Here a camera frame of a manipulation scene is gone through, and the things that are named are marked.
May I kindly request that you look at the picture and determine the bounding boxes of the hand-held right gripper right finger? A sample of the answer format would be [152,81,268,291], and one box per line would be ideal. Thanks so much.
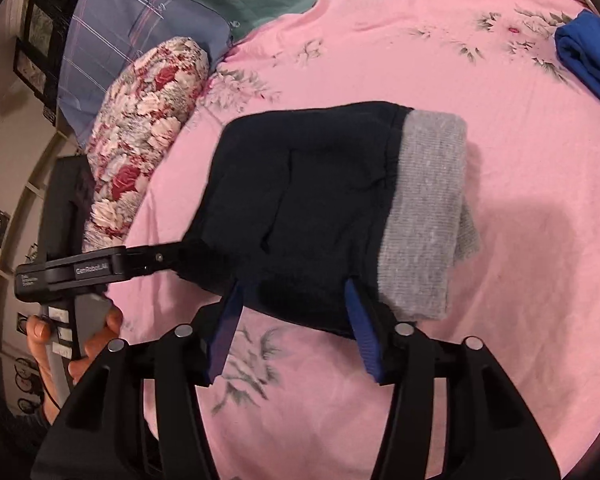
[344,279,563,480]

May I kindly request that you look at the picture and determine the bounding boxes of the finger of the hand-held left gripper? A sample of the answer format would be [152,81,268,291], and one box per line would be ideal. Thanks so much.
[125,241,191,277]

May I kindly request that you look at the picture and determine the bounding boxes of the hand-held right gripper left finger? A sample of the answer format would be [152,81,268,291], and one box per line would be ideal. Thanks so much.
[32,280,246,480]

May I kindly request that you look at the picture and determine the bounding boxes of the dark pants with grey waistband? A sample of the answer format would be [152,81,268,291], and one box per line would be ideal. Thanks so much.
[177,101,482,338]

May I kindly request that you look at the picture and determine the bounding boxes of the person's left hand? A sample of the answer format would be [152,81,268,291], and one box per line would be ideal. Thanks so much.
[25,305,126,426]

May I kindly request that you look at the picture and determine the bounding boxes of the red floral bolster pillow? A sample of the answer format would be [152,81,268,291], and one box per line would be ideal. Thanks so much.
[82,36,212,256]

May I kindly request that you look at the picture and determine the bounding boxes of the pink floral bedsheet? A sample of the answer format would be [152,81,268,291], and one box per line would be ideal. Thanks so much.
[82,0,600,480]

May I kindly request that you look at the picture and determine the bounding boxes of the blue-grey striped pillow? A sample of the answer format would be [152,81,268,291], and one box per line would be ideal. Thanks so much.
[57,0,231,153]

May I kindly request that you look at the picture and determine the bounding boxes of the blue folded cloth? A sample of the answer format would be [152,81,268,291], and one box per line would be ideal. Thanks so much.
[554,9,600,121]

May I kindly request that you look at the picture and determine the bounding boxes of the black framed wall decoration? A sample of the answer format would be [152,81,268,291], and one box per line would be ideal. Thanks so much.
[12,0,98,128]

